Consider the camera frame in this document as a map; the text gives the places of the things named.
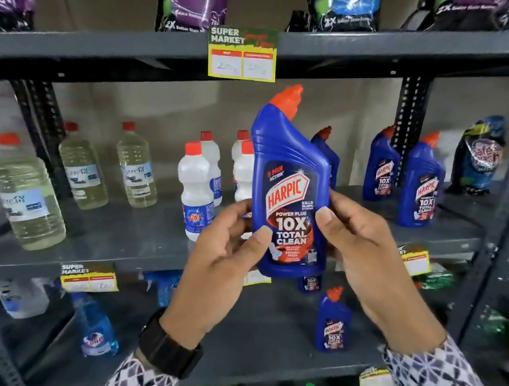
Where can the person's right hand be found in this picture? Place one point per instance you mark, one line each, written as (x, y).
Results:
(372, 274)

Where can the person's left hand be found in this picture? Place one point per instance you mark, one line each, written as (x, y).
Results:
(210, 276)

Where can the person's left middle finger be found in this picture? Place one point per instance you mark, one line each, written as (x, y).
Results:
(244, 230)

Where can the person's left thumb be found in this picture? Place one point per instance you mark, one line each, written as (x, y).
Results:
(252, 251)

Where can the person's right thumb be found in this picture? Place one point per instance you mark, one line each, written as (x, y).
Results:
(333, 236)

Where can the large blue toilet cleaner bottle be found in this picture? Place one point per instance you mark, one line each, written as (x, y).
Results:
(291, 158)

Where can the person's left forearm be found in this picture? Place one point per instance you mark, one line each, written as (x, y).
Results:
(142, 382)

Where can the green yellow price tag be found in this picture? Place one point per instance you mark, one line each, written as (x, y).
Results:
(415, 260)
(241, 54)
(89, 278)
(256, 278)

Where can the small blue toilet cleaner bottle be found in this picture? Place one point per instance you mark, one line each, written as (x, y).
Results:
(310, 283)
(334, 324)

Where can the white bleach bottle red cap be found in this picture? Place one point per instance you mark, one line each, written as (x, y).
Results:
(195, 189)
(239, 142)
(243, 176)
(213, 159)

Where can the clear yellowish liquid bottle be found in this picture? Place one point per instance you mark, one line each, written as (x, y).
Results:
(137, 166)
(27, 195)
(84, 169)

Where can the black wristwatch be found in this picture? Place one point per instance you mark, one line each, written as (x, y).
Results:
(167, 348)

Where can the blue and black detergent pouch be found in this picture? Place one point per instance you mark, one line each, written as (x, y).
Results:
(480, 154)

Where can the blue glass cleaner spray bottle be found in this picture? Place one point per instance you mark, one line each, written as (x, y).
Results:
(95, 328)

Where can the grey metal shelf rack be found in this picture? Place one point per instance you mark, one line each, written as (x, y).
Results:
(385, 48)

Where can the white spray bottle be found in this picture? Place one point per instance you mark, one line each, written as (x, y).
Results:
(24, 298)

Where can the dark purple detergent pouch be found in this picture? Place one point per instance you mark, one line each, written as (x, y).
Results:
(469, 11)

